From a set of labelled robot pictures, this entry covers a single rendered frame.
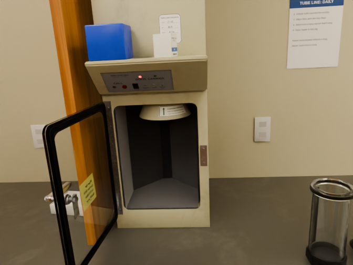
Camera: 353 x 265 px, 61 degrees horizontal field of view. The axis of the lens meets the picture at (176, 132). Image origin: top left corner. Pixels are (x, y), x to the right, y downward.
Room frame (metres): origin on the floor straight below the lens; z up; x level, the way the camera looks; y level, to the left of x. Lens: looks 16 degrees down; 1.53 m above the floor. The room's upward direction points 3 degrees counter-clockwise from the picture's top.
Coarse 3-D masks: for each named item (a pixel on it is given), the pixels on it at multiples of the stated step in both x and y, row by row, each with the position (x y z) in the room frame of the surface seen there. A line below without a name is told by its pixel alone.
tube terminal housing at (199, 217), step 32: (96, 0) 0.92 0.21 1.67; (128, 0) 0.91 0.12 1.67; (160, 0) 0.91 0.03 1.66; (192, 0) 0.90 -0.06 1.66; (192, 32) 0.90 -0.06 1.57; (128, 96) 0.91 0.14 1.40; (160, 96) 0.91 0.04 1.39; (192, 96) 0.90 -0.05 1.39; (128, 224) 0.92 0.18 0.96; (160, 224) 0.91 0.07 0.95; (192, 224) 0.90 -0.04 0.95
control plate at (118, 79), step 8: (120, 72) 0.82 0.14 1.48; (128, 72) 0.82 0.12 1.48; (136, 72) 0.82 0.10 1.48; (144, 72) 0.82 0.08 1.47; (152, 72) 0.82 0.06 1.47; (160, 72) 0.82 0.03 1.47; (168, 72) 0.82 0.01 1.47; (104, 80) 0.85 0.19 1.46; (112, 80) 0.85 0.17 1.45; (120, 80) 0.84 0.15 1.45; (128, 80) 0.84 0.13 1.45; (136, 80) 0.84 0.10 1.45; (144, 80) 0.84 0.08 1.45; (152, 80) 0.84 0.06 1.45; (160, 80) 0.84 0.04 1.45; (168, 80) 0.84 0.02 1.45; (112, 88) 0.87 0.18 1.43; (120, 88) 0.87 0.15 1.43; (128, 88) 0.87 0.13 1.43; (144, 88) 0.87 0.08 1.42; (152, 88) 0.87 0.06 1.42; (160, 88) 0.87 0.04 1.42; (168, 88) 0.87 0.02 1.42
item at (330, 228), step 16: (320, 192) 0.68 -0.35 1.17; (336, 192) 0.74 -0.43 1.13; (352, 192) 0.67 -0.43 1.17; (320, 208) 0.69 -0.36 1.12; (336, 208) 0.66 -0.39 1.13; (320, 224) 0.68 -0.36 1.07; (336, 224) 0.66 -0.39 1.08; (320, 240) 0.68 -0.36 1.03; (336, 240) 0.66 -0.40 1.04; (320, 256) 0.68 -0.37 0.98; (336, 256) 0.66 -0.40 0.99
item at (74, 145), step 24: (96, 120) 0.83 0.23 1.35; (72, 144) 0.70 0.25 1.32; (96, 144) 0.82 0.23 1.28; (48, 168) 0.60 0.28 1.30; (72, 168) 0.68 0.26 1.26; (96, 168) 0.80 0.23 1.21; (72, 192) 0.67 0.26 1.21; (96, 192) 0.78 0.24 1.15; (72, 216) 0.65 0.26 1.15; (96, 216) 0.76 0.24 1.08; (72, 240) 0.64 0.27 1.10; (96, 240) 0.74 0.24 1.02
